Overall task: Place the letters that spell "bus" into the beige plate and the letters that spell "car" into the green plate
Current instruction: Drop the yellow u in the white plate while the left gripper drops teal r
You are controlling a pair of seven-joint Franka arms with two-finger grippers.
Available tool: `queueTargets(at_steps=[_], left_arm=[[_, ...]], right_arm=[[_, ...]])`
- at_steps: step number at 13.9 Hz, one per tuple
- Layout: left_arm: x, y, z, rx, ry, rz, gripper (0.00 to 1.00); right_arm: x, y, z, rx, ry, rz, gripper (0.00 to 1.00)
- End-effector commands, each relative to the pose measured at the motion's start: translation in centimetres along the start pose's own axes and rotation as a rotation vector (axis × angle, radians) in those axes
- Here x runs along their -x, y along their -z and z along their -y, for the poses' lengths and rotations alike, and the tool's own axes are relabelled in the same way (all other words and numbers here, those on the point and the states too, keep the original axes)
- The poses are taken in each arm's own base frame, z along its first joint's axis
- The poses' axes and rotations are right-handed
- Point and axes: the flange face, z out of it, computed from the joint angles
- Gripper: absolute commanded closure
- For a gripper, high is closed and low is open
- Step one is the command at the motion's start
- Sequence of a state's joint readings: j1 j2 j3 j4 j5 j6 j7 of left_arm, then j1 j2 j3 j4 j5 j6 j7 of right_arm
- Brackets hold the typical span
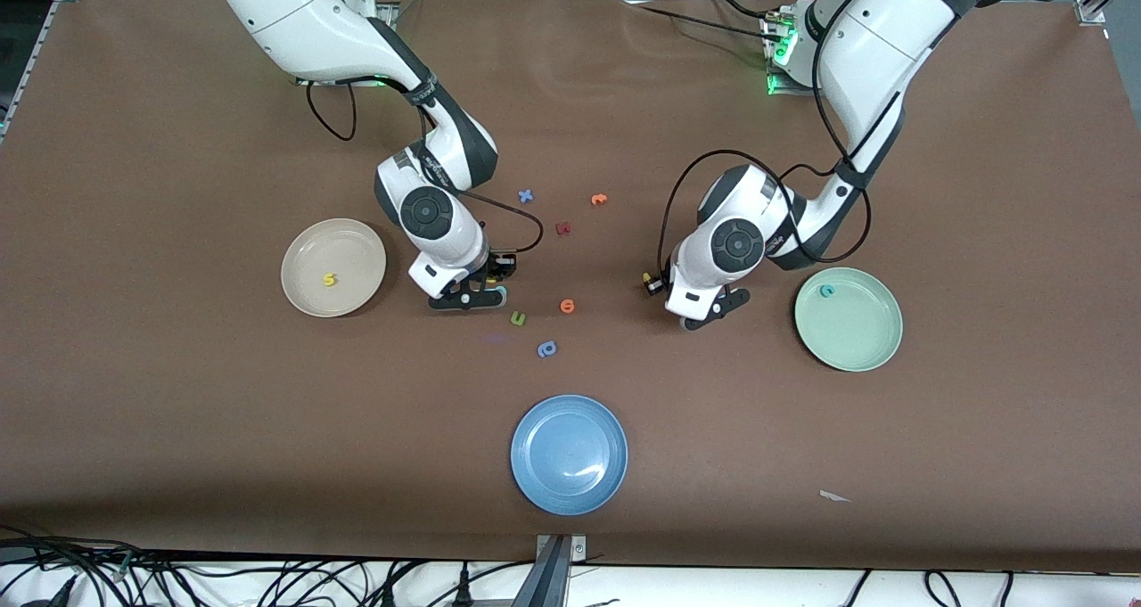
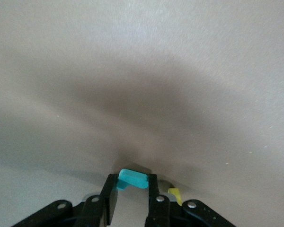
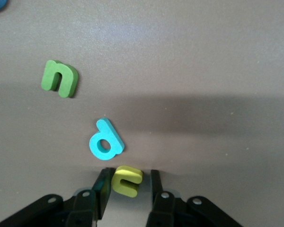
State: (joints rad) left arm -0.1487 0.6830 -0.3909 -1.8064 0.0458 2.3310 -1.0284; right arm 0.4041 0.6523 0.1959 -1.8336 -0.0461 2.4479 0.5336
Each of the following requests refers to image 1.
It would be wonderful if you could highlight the black base power cable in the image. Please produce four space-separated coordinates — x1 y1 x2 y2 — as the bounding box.
637 0 794 46

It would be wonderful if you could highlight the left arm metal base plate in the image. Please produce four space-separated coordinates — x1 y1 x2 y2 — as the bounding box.
767 14 821 98

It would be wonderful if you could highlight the grey metal camera bracket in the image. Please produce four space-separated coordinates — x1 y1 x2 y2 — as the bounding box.
510 534 587 607

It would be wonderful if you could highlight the blue plate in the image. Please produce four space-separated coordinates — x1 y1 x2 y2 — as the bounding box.
510 394 629 516

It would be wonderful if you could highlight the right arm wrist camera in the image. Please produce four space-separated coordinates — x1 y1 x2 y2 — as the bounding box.
428 286 508 312

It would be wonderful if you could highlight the beige brown plate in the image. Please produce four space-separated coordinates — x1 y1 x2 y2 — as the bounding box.
280 217 388 318

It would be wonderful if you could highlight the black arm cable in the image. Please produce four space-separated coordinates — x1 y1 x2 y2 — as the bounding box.
658 0 1063 276
306 79 545 256

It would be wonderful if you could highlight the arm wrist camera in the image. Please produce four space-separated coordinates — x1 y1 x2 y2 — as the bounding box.
428 286 508 312
680 286 752 332

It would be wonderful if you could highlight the pale green plate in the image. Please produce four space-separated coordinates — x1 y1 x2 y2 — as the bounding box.
793 267 904 373

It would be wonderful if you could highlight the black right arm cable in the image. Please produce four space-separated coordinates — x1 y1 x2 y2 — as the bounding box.
306 79 545 256

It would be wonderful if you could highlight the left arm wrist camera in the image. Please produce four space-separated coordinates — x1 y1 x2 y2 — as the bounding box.
680 286 752 332

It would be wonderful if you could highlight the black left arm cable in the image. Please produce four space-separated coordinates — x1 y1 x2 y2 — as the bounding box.
658 0 1063 276

